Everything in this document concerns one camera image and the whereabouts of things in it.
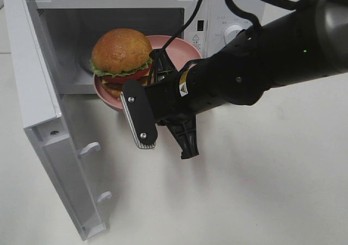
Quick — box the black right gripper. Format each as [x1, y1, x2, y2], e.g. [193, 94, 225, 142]
[145, 48, 199, 160]

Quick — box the pink round plate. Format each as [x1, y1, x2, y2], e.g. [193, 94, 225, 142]
[94, 35, 202, 112]

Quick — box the burger with lettuce and tomato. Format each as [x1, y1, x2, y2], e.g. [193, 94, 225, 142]
[90, 28, 154, 99]

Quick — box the white microwave door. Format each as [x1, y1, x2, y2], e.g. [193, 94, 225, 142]
[4, 0, 106, 240]

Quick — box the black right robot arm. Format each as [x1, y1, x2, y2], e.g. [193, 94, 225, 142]
[134, 0, 347, 159]

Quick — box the white warning label sticker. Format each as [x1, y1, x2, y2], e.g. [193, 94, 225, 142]
[191, 33, 202, 53]

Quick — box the upper white power knob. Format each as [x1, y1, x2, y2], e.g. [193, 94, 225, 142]
[223, 24, 243, 45]

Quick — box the glass microwave turntable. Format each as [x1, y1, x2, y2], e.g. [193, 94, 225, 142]
[76, 54, 94, 76]

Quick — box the white microwave oven body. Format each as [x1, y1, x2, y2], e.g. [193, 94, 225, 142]
[13, 0, 266, 95]

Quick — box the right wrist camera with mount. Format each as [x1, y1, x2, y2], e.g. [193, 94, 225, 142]
[121, 79, 158, 149]

